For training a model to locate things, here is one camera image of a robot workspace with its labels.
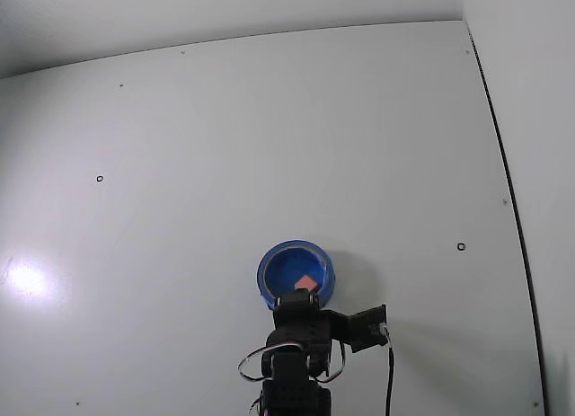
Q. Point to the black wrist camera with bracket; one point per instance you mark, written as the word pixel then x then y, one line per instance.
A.
pixel 366 328

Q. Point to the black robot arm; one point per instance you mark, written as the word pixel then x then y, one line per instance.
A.
pixel 292 384

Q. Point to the blue tape roll bin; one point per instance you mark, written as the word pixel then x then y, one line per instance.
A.
pixel 283 277

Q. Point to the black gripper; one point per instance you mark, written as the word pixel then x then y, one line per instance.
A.
pixel 298 306

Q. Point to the orange cube block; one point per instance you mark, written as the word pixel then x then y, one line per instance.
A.
pixel 305 282

